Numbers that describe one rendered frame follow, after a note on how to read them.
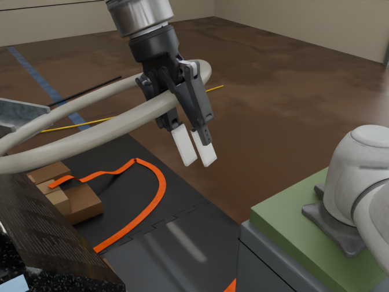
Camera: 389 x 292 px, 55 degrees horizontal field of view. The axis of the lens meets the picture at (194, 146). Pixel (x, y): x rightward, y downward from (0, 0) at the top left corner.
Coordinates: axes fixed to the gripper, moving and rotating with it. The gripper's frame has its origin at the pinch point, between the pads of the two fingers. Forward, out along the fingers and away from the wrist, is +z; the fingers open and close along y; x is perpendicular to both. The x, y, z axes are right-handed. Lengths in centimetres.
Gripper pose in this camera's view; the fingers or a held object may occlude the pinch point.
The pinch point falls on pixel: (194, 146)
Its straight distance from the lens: 65.0
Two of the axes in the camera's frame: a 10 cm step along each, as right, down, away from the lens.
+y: -7.1, 0.2, 7.0
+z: 3.5, 8.8, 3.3
